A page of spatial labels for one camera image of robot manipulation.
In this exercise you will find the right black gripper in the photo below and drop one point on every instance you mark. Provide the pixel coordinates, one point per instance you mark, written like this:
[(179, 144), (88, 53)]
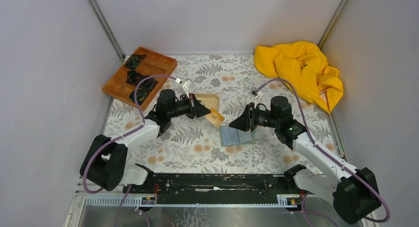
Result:
[(246, 121)]

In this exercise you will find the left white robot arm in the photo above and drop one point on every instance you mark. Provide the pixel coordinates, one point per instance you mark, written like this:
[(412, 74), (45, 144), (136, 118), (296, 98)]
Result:
[(105, 162)]

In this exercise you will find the orange compartment tray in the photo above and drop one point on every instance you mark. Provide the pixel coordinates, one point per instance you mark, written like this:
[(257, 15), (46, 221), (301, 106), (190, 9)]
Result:
[(143, 63)]

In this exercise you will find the green card holder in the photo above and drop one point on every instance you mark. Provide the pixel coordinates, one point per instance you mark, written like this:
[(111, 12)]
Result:
[(233, 137)]

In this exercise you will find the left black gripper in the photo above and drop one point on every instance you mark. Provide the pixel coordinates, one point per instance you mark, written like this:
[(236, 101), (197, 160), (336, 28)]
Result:
[(195, 109)]

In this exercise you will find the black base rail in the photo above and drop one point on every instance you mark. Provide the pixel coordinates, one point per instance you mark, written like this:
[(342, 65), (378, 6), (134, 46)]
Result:
[(217, 189)]

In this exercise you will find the yellow cloth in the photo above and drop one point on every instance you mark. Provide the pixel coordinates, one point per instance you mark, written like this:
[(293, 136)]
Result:
[(304, 65)]

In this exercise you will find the right aluminium frame post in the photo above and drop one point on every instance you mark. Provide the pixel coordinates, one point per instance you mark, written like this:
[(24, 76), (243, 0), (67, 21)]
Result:
[(330, 26)]

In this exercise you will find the left aluminium frame post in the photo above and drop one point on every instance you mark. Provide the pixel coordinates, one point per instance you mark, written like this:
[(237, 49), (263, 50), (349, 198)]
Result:
[(106, 29)]

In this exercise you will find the aluminium frame post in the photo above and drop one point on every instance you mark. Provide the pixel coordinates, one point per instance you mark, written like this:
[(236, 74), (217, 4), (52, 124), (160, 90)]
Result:
[(330, 26), (106, 29)]

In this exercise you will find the beige oval tray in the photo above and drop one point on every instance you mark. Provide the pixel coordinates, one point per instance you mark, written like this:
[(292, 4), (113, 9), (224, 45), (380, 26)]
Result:
[(209, 100)]

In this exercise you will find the floral table mat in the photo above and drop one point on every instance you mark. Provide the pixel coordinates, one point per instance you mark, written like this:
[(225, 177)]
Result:
[(194, 146)]

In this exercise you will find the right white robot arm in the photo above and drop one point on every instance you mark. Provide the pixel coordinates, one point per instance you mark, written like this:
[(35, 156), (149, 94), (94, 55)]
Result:
[(353, 192)]

